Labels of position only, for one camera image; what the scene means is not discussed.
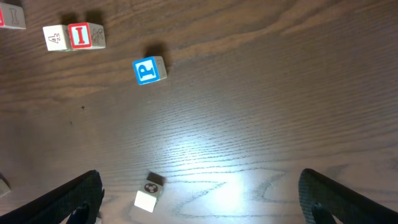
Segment blue letter P block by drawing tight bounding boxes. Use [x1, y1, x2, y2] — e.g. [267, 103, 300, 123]
[132, 56, 167, 85]

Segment red number 3 block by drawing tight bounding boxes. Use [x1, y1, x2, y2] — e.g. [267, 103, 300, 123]
[1, 2, 27, 29]

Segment blue number 2 block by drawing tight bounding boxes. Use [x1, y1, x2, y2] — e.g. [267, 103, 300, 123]
[0, 179, 11, 197]

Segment red letter I block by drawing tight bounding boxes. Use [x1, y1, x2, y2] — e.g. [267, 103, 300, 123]
[68, 22, 106, 50]

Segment plain wooden ball block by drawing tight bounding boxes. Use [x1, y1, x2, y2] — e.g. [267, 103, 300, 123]
[134, 180, 163, 213]

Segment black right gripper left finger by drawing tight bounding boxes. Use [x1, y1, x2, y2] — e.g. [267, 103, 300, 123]
[1, 170, 104, 224]

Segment green number 4 block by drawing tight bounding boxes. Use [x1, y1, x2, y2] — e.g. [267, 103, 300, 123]
[42, 24, 72, 51]

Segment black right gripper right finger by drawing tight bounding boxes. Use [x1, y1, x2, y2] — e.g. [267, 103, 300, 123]
[298, 169, 397, 223]

